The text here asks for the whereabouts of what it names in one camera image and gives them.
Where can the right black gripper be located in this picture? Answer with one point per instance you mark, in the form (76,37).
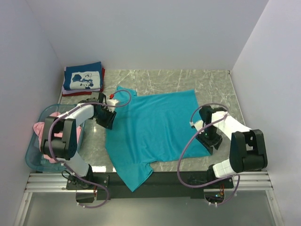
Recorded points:
(208,143)

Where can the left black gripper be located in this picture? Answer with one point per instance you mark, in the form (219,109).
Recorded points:
(108,123)

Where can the teal t-shirt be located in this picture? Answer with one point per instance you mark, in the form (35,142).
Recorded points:
(147,129)

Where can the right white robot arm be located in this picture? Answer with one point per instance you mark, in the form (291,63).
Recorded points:
(247,146)

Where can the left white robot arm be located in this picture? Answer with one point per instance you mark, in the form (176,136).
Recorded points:
(65,150)

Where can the folded blue printed t-shirt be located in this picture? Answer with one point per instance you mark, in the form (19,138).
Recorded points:
(83,77)

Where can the folded red t-shirt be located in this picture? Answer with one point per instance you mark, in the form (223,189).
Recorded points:
(89,92)

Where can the pink t-shirt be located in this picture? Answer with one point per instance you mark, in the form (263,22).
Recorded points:
(38,129)

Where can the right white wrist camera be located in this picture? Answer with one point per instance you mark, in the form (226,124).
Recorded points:
(197,125)

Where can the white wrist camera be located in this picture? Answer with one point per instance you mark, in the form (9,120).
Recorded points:
(197,125)
(111,101)

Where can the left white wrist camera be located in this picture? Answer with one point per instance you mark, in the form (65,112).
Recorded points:
(111,101)

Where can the aluminium rail frame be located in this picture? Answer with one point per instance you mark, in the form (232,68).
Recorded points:
(55,183)

